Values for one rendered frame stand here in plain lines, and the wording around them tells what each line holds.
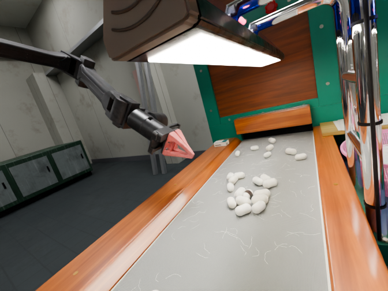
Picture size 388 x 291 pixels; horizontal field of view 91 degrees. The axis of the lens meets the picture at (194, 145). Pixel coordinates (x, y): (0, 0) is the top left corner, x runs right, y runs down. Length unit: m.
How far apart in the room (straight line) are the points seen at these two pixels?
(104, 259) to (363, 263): 0.39
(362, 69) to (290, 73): 0.59
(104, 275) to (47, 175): 4.34
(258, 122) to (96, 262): 0.73
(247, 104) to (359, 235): 0.71
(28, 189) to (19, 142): 2.46
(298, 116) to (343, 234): 0.57
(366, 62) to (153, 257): 0.44
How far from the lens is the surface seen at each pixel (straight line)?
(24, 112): 7.02
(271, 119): 0.86
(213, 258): 0.37
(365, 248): 0.34
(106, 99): 0.63
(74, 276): 0.45
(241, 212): 0.43
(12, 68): 7.31
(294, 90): 0.91
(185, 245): 0.41
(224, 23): 0.19
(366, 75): 0.34
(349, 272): 0.31
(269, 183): 0.51
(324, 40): 0.90
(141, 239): 0.45
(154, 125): 0.51
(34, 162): 4.65
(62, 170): 4.77
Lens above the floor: 0.99
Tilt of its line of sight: 13 degrees down
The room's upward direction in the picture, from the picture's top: 16 degrees counter-clockwise
